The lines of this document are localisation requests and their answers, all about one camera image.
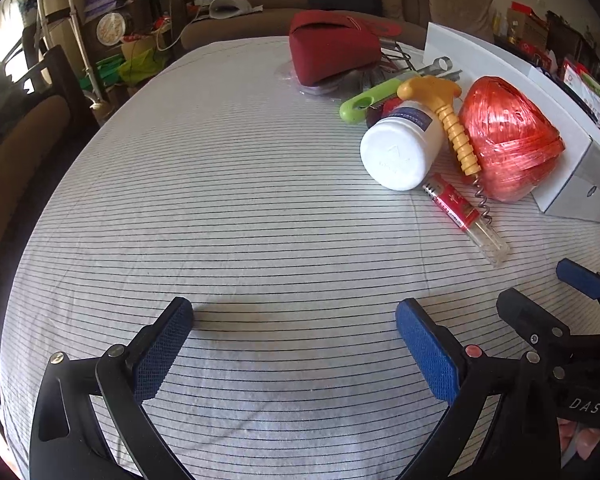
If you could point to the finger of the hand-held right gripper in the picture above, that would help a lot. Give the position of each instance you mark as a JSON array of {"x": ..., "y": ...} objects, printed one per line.
[
  {"x": 525, "y": 315},
  {"x": 580, "y": 275}
]

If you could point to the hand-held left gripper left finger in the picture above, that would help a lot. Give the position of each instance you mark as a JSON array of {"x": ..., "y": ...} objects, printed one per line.
[{"x": 160, "y": 355}]

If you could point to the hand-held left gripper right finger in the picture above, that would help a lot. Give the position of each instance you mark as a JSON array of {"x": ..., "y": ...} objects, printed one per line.
[{"x": 425, "y": 355}]

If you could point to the white cardboard box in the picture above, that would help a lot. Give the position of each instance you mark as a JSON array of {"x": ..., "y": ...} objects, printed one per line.
[{"x": 570, "y": 160}]

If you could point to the desktop with striped tablecloth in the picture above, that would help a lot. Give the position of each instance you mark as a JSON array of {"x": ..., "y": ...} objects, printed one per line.
[{"x": 230, "y": 210}]

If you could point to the person's right hand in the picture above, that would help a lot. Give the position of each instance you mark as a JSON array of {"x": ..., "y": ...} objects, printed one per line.
[{"x": 587, "y": 440}]

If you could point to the red label lighter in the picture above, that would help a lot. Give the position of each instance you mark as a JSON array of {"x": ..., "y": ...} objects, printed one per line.
[{"x": 452, "y": 205}]

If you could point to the red raffia twine ball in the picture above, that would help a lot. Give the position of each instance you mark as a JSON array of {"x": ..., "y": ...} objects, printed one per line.
[{"x": 505, "y": 135}]

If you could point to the yellow plastic corkscrew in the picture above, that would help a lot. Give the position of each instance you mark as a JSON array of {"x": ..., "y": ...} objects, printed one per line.
[{"x": 457, "y": 135}]

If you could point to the white plastic bottle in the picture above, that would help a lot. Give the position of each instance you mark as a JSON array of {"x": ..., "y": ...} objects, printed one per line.
[{"x": 392, "y": 155}]

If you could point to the brown seat armchair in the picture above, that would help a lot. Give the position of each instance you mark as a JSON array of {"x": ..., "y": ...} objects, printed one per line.
[{"x": 25, "y": 160}]

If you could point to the steel kitchen tool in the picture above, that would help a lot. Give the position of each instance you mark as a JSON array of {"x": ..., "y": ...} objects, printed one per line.
[{"x": 442, "y": 63}]

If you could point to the green plastic bag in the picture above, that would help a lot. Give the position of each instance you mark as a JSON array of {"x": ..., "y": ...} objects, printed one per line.
[{"x": 142, "y": 65}]

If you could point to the tan sofa cushion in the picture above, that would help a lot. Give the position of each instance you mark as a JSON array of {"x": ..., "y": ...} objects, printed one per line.
[{"x": 460, "y": 5}]

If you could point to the dark wooden chair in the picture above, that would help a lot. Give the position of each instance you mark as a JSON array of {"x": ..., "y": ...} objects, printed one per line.
[{"x": 60, "y": 70}]

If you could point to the maroon pouch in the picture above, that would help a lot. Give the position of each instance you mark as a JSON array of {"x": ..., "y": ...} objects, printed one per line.
[{"x": 330, "y": 50}]

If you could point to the round tin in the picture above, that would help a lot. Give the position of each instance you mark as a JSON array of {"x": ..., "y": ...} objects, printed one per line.
[{"x": 111, "y": 28}]

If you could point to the white curved device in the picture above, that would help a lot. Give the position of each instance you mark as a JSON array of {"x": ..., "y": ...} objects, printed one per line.
[{"x": 232, "y": 9}]

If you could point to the white coat stand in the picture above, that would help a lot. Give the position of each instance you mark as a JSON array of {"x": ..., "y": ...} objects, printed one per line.
[{"x": 72, "y": 10}]

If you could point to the potted plant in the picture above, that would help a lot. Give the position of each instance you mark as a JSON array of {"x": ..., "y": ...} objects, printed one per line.
[{"x": 25, "y": 0}]

